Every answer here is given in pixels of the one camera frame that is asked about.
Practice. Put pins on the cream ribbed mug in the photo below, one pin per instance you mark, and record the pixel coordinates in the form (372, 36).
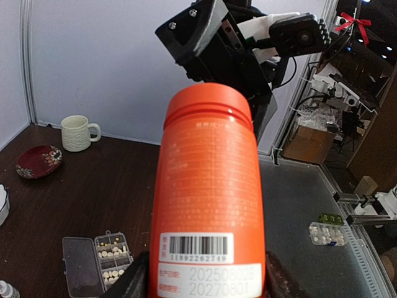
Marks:
(78, 133)

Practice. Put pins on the clear plastic pill organizer box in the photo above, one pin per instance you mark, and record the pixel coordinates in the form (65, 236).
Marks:
(91, 266)

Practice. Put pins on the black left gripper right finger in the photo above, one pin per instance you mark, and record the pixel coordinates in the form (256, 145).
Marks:
(278, 281)

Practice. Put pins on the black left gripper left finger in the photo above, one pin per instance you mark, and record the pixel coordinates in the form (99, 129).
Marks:
(134, 282)

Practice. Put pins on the cardboard box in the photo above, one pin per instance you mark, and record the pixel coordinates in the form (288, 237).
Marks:
(308, 145)

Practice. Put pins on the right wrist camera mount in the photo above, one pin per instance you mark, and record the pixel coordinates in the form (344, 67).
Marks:
(285, 35)

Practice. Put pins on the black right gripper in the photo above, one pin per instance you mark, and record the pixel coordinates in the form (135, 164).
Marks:
(196, 41)

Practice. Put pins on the orange pill bottle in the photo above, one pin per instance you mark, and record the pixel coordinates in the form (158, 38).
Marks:
(208, 232)

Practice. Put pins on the white pill bottle green label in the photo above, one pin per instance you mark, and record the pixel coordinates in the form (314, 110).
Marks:
(8, 291)

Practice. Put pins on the white scalloped ceramic bowl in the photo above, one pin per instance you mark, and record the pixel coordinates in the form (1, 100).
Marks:
(4, 204)

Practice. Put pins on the red floral plate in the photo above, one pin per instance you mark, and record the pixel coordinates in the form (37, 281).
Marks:
(39, 161)

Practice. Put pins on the red ribbon bow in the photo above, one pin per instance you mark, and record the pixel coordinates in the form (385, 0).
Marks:
(360, 23)

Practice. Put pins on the right aluminium frame post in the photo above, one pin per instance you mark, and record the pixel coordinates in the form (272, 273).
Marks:
(26, 58)

